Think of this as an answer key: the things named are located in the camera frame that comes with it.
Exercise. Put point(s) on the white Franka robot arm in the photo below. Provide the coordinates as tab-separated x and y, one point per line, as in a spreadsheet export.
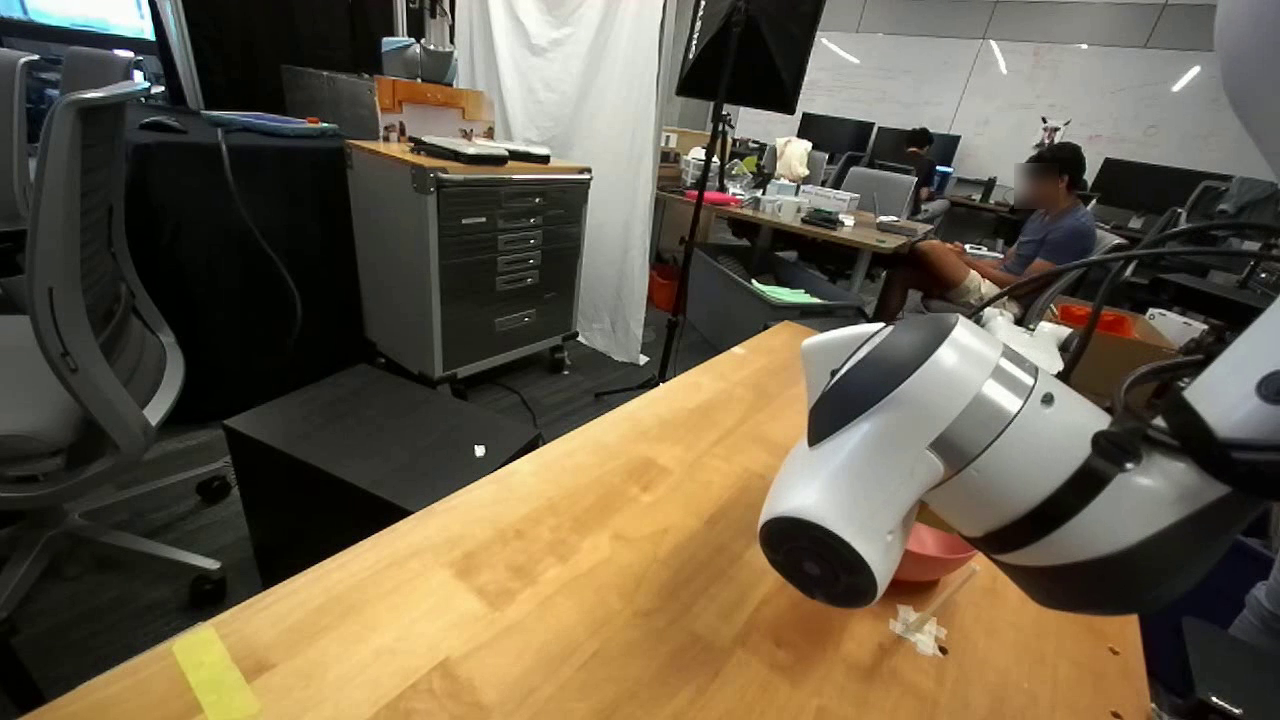
933	442

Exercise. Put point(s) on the pink bowl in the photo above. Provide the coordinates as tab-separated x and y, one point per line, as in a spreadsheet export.
933	549

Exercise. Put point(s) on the black light stand pole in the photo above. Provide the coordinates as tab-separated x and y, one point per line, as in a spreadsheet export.
693	226

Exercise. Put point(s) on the grey drawer cabinet wooden top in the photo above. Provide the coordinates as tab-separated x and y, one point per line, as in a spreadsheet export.
467	267

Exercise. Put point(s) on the white curtain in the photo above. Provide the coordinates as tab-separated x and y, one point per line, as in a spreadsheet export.
575	163

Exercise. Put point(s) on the wooden office desk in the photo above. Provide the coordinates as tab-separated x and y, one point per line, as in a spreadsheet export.
826	229

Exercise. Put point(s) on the black low platform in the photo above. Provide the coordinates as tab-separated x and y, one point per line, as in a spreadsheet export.
384	434

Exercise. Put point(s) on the grey background chair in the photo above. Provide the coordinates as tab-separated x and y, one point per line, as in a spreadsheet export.
881	194

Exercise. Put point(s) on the black desktop monitor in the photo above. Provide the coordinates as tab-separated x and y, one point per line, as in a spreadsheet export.
888	147
838	139

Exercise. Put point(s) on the black softbox light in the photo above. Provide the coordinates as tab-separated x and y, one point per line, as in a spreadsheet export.
752	52

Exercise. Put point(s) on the orange cardboard box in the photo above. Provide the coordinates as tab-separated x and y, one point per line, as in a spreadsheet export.
425	107

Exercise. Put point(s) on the distant person dark hair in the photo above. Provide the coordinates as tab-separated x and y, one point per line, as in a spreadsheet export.
922	155

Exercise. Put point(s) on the grey storage bin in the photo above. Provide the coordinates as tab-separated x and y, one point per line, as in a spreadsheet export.
418	62

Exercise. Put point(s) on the white stick with fluffy end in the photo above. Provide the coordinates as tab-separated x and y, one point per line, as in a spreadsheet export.
922	629

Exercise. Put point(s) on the black draped desk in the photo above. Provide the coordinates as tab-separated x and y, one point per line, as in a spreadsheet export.
243	267

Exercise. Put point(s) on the seated person blue shirt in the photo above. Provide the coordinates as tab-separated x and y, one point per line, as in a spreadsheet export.
1055	241

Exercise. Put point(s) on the black backdrop panel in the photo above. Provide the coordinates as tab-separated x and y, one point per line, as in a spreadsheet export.
280	46

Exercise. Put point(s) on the brown cardboard box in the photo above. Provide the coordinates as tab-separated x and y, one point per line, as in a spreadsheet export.
1127	349

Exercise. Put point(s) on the yellow tape strip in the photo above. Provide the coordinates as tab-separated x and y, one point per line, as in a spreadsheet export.
214	675

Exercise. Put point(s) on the grey mesh office chair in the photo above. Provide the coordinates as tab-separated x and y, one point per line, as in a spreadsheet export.
103	294

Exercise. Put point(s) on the monitor with bright screen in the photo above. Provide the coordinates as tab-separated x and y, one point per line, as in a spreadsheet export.
80	18

